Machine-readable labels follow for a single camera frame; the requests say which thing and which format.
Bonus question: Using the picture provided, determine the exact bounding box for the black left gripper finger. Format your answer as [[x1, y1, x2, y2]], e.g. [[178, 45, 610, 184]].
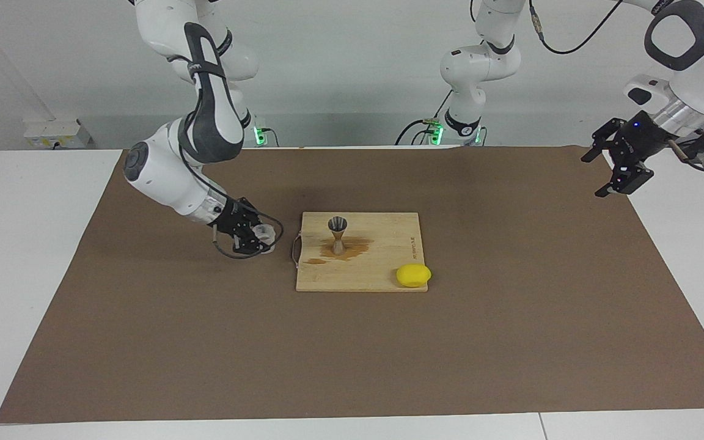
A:
[[581, 117, 625, 163], [595, 161, 656, 197]]

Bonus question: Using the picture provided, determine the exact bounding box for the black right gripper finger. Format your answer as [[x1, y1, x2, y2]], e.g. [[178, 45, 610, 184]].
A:
[[232, 235, 265, 255], [241, 200, 267, 229]]

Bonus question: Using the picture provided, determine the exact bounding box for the metal double jigger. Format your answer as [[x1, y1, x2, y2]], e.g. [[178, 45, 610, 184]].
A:
[[328, 216, 349, 255]]

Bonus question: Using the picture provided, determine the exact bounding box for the brown table mat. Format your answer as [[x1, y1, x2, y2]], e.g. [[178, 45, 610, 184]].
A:
[[0, 147, 704, 424]]

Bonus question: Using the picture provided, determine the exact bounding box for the wooden cutting board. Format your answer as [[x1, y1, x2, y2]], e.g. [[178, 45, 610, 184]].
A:
[[291, 212, 429, 293]]

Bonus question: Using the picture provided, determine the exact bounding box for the yellow lemon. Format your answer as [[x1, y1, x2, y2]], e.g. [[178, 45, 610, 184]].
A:
[[396, 263, 433, 288]]

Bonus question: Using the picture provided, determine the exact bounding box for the white power strip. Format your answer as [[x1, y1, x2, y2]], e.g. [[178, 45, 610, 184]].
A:
[[24, 119, 94, 149]]

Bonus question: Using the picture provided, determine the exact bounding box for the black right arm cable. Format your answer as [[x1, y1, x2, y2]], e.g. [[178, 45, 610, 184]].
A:
[[210, 207, 285, 261]]

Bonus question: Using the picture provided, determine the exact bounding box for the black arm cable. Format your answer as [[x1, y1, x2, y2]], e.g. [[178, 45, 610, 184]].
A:
[[210, 207, 285, 261], [528, 0, 625, 56]]

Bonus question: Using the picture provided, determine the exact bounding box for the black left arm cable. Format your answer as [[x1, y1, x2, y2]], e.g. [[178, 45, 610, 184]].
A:
[[528, 0, 625, 56]]

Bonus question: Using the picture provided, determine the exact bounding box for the black left base cable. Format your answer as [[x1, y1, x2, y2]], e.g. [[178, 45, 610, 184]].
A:
[[395, 92, 454, 146]]

